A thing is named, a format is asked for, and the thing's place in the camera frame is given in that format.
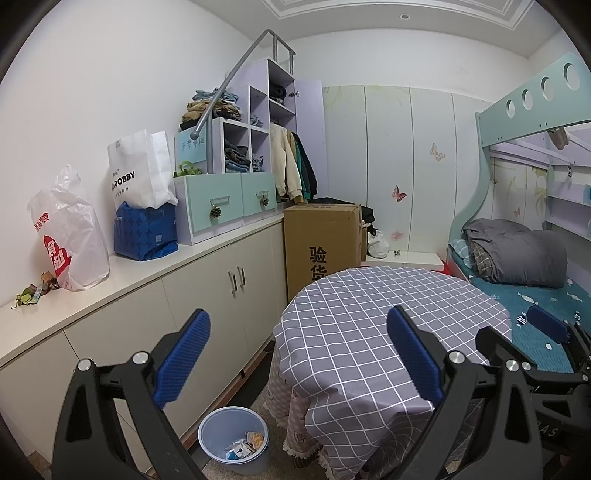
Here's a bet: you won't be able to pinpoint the small white plastic bag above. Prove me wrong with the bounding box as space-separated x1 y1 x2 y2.
367 229 389 259

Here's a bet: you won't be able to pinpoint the teal patterned bedsheet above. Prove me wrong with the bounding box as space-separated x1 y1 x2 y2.
448 240 591 370

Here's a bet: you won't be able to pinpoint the grey duvet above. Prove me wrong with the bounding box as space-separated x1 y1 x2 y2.
462 218 568 289

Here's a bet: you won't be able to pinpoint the cream hanging jacket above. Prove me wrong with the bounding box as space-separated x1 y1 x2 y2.
269 124 303 201

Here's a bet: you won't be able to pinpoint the pink lace-edged undercloth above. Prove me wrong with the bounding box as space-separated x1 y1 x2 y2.
263 355 333 467

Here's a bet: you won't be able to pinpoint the long cream cabinet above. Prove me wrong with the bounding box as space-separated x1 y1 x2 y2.
0 217 287 462

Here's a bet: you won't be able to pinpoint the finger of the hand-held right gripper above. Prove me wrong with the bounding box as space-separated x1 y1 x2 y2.
527 305 591 370
475 325 586 387

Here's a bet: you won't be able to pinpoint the small clutter on counter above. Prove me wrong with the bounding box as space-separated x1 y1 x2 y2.
11 284 42 308

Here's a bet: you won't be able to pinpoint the tall cardboard box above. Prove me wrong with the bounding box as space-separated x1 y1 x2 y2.
283 203 368 303

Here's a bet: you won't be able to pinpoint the blue plastic waste bin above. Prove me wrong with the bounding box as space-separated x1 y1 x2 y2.
198 406 271 476

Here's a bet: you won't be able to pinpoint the green hanging jacket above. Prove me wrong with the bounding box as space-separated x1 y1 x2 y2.
293 131 319 199

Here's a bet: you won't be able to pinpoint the white paper shopping bag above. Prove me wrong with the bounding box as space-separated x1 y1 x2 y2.
107 129 178 208

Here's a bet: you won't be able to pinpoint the teal storage box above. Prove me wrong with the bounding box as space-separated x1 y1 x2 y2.
175 129 211 174

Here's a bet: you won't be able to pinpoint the blue woven bag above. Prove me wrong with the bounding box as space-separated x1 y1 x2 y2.
114 202 178 261

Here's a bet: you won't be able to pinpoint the grey metal handrail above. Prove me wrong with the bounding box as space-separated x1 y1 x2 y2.
191 29 296 174

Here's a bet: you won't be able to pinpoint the white low platform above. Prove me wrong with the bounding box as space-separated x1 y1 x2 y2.
360 250 444 273

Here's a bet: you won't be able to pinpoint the folded jeans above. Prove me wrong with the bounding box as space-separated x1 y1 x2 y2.
224 145 265 174

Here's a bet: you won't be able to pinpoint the round table with checked tablecloth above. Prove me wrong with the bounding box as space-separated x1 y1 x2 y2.
272 265 513 462

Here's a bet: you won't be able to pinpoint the teal bunk bed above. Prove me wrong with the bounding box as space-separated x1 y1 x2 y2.
445 52 591 361

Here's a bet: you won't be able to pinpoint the white wardrobe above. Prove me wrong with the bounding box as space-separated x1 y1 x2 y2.
322 85 492 268

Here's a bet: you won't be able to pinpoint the lilac stair cabinet teal drawers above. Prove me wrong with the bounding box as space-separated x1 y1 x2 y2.
174 58 324 245

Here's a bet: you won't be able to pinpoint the white plastic bag red print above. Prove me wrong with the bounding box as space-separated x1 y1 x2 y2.
27 165 110 291

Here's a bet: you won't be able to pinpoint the stack of folded clothes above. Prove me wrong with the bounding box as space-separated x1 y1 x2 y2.
180 89 243 130

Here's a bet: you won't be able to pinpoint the pile of wrappers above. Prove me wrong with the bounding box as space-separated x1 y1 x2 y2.
224 431 266 462

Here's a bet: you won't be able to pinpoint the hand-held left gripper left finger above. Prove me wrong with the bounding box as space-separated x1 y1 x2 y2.
52 308 212 480

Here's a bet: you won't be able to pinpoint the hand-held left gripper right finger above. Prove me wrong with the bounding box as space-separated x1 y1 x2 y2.
367 305 548 480

